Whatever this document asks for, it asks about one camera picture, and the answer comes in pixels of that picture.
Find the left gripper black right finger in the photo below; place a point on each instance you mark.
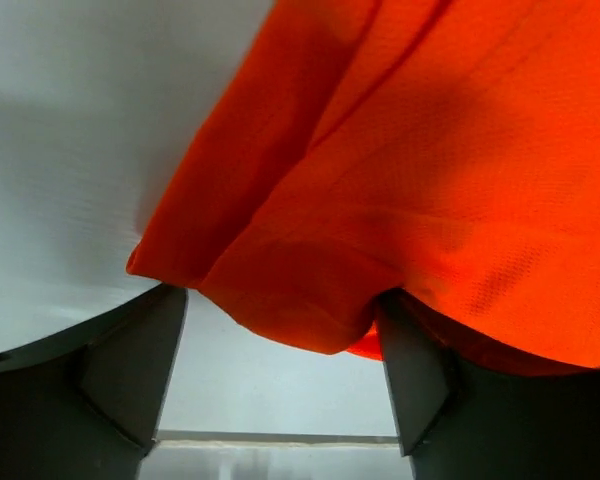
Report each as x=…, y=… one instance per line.
x=469, y=407

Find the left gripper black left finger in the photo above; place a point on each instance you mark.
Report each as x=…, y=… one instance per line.
x=85, y=403

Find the orange shorts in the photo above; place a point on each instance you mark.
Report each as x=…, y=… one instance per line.
x=448, y=149

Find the aluminium table edge rail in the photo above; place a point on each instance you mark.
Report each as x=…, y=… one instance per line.
x=274, y=438

